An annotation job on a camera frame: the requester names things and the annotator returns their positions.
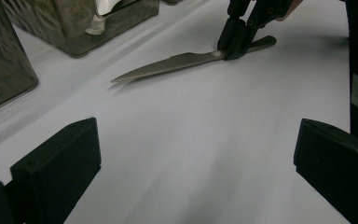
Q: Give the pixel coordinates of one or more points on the white ceramic spoon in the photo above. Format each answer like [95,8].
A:
[104,12]

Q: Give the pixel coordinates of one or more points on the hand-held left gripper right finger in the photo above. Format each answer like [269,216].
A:
[338,168]

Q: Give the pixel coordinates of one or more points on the steel table knife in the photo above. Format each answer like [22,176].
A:
[174,63]

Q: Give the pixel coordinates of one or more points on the transparent grey plastic bin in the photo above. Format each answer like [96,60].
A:
[3,62]
[74,34]

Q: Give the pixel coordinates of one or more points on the white table board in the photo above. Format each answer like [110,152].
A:
[199,140]

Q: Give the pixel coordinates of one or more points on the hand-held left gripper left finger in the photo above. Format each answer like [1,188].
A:
[59,174]

